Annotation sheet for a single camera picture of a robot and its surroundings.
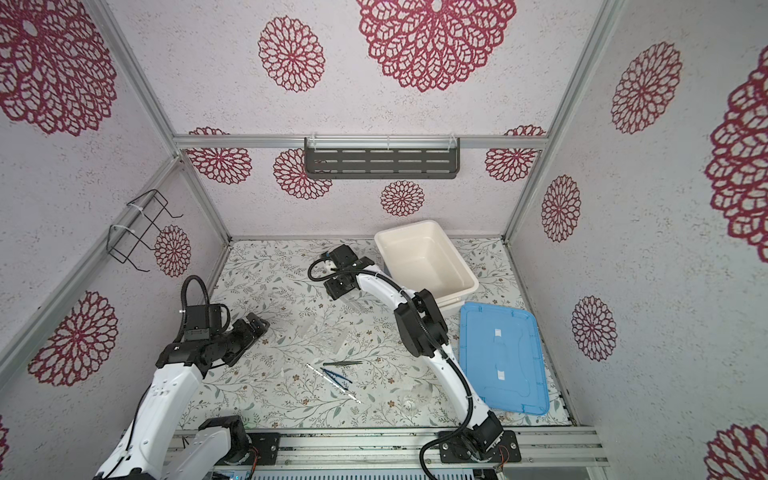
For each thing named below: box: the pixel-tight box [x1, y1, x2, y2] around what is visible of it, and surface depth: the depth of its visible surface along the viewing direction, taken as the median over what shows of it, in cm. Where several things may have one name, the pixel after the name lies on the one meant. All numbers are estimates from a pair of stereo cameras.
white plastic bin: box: [375, 220, 479, 308], surface depth 105 cm
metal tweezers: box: [323, 361, 363, 366], surface depth 90 cm
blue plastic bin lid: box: [459, 302, 549, 416], surface depth 91 cm
